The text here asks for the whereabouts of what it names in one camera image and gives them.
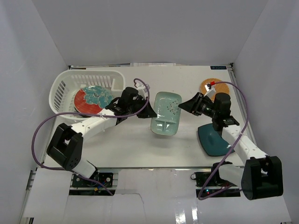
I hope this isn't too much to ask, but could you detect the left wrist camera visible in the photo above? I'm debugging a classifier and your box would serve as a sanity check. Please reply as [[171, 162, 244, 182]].
[[135, 83, 150, 95]]

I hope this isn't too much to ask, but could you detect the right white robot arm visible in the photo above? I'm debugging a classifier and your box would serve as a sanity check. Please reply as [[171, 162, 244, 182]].
[[179, 92, 284, 200]]

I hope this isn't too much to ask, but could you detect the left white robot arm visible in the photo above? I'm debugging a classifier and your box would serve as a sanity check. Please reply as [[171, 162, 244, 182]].
[[47, 84, 157, 186]]

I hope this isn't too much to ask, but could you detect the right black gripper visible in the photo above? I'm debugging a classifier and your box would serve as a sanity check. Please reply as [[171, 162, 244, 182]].
[[178, 92, 218, 119]]

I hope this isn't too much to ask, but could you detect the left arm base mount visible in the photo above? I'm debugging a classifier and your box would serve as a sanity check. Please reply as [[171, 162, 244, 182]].
[[69, 173, 116, 196]]

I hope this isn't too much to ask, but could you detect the blue label sticker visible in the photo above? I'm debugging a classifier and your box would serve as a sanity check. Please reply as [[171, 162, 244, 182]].
[[210, 66, 227, 70]]

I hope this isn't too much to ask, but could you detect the dark teal angular plate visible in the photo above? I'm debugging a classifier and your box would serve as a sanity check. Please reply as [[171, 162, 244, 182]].
[[198, 124, 230, 157]]

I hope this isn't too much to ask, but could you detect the light green rectangular plate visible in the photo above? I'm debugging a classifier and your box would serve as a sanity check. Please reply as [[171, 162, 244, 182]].
[[150, 91, 182, 136]]

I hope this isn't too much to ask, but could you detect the red and teal floral plate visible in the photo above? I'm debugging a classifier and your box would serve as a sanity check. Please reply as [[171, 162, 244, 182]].
[[74, 85, 113, 114]]

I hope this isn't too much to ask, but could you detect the grey deer pattern plate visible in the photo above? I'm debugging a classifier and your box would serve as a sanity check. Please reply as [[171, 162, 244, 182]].
[[74, 108, 91, 118]]

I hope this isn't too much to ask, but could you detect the white plastic dish bin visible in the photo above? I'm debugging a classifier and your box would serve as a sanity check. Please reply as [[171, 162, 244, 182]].
[[49, 69, 126, 114]]

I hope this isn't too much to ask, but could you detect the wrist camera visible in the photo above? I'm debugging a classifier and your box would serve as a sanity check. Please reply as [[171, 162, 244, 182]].
[[204, 81, 216, 101], [135, 83, 150, 95]]

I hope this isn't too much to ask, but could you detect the orange woven round plate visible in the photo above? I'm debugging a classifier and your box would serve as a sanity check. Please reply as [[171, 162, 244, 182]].
[[199, 78, 230, 102]]

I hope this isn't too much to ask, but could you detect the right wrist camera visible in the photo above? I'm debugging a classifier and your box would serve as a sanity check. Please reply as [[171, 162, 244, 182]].
[[204, 81, 216, 101]]

